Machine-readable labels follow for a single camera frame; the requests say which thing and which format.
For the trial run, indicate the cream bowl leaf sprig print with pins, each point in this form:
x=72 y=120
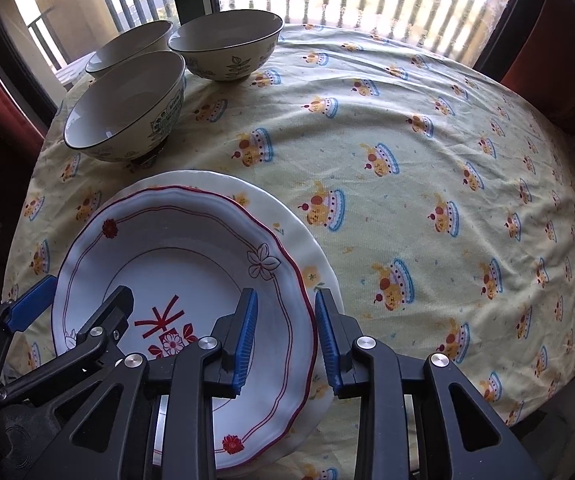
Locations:
x=222 y=40

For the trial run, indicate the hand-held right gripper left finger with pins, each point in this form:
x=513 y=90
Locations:
x=247 y=340

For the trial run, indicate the cream bowl dark rim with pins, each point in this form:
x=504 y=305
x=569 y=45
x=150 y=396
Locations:
x=132 y=42

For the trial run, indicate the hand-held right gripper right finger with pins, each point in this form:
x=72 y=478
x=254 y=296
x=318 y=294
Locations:
x=330 y=345

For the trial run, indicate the large yellow floral plate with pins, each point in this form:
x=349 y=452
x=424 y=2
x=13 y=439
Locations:
x=297 y=240

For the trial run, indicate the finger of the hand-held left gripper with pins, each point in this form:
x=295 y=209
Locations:
x=102 y=317
x=32 y=302

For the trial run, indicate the red rimmed scalloped plate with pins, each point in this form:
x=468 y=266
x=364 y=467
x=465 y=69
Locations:
x=192 y=270

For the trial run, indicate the cream bowl teal patterned print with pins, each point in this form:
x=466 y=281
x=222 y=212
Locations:
x=122 y=105

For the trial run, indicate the yellow printed tablecloth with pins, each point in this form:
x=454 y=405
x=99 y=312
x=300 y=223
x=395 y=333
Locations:
x=417 y=135

